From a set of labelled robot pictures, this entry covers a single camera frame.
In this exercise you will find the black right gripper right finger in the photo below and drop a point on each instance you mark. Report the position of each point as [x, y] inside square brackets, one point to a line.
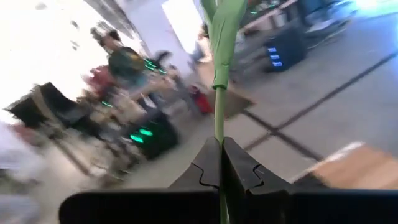
[264, 199]

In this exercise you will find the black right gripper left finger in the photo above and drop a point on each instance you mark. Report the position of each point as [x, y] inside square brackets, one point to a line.
[186, 199]

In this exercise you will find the white tulip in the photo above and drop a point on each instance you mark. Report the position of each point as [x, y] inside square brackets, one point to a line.
[224, 46]

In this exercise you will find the black computer tower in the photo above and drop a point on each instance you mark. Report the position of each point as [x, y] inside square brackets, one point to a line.
[161, 140]

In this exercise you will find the wooden table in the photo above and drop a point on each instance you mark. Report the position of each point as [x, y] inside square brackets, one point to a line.
[357, 168]

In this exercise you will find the person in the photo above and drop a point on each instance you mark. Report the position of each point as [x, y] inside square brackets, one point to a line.
[124, 62]

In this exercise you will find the blue-lit computer tower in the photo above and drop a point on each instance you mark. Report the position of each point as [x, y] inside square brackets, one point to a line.
[286, 46]

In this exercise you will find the black office chair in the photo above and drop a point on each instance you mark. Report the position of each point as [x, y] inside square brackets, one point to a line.
[46, 105]

